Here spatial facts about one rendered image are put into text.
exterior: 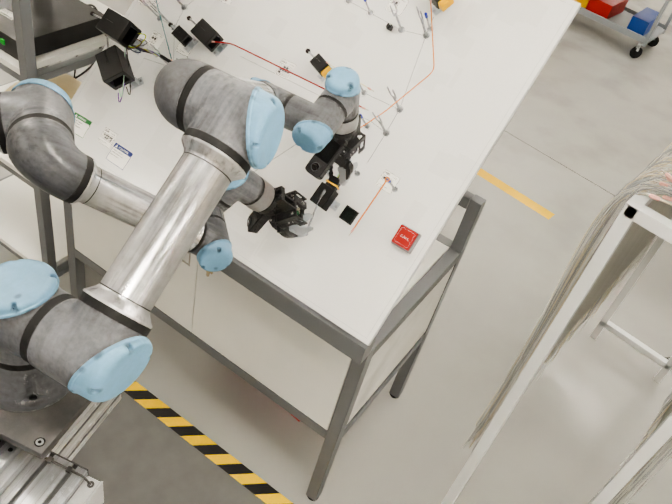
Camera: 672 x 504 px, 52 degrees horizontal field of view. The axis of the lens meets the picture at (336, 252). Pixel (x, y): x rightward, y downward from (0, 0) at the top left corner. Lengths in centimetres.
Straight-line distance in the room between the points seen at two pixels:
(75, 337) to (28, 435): 23
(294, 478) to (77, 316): 159
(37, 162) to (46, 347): 39
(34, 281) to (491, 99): 121
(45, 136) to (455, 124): 100
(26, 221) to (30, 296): 189
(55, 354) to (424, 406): 197
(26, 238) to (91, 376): 189
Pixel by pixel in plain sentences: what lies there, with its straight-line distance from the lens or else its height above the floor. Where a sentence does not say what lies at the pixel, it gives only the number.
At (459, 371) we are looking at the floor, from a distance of 299.
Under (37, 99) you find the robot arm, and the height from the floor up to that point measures 143.
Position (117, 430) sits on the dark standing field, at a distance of 259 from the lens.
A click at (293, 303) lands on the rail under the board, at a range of 183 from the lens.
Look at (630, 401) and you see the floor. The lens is 329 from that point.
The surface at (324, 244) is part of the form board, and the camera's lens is 182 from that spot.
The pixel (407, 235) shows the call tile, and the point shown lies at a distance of 174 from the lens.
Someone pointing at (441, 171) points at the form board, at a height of 121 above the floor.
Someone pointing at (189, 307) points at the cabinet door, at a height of 51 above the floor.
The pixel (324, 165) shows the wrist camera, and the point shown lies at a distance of 163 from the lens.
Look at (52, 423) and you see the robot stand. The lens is 123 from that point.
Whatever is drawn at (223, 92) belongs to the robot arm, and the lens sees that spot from 110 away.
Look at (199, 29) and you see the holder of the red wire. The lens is 204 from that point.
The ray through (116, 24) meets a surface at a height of 124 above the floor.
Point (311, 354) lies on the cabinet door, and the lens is 197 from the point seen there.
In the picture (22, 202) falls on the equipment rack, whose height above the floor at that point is 24.
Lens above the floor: 218
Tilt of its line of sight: 42 degrees down
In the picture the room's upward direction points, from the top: 15 degrees clockwise
